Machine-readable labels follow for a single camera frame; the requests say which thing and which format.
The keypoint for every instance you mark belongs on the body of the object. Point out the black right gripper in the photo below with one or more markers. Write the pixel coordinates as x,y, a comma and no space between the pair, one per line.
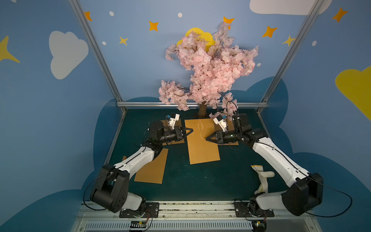
219,137

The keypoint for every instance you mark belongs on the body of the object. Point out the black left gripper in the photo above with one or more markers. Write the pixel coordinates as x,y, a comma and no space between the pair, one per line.
179,134

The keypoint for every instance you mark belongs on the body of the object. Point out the brown kraft file bag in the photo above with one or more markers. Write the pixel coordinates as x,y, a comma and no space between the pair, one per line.
225,137

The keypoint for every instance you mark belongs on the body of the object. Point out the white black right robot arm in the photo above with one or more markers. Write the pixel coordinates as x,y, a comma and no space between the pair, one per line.
305,190

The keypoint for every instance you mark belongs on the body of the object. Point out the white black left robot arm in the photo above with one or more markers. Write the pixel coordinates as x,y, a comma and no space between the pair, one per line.
111,187

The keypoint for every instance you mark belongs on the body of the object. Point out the white yellow cloth strip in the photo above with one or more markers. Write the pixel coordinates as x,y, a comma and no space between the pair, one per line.
263,177

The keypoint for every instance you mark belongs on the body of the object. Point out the pink cherry blossom tree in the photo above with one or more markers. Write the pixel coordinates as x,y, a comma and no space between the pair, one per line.
216,64

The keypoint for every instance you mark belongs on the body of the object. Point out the right circuit board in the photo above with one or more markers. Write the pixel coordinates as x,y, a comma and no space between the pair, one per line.
259,226

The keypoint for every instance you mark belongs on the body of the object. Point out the circuit board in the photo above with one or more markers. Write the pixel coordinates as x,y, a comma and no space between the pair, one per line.
259,226
137,225

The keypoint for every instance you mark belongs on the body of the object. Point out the left circuit board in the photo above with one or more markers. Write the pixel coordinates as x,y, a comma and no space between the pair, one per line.
137,225

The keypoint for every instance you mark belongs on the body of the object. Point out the dark metal tree base plate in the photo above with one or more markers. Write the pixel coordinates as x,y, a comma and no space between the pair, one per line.
197,115

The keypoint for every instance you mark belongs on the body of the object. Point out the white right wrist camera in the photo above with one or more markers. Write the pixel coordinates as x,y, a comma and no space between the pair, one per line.
221,122

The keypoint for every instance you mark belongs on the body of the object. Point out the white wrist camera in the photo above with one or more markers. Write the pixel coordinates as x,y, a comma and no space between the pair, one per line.
172,119
221,122

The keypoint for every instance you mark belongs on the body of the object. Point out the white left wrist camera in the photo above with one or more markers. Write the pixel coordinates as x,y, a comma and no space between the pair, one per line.
172,119

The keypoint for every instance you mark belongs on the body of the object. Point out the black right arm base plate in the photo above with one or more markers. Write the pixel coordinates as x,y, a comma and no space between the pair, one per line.
251,210

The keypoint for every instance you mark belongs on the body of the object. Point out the aluminium front rail frame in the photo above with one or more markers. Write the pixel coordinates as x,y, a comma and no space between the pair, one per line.
192,216

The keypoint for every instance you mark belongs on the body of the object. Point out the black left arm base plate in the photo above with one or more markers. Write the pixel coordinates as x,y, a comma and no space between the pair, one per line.
147,209

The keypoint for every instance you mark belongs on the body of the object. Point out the aluminium right corner post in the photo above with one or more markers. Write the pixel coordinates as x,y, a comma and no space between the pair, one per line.
303,31

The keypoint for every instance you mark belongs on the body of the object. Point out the aluminium corner post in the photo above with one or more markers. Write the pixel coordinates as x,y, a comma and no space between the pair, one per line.
81,17
303,31

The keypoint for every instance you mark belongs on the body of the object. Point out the aluminium left corner post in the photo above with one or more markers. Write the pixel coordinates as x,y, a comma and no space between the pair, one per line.
81,17

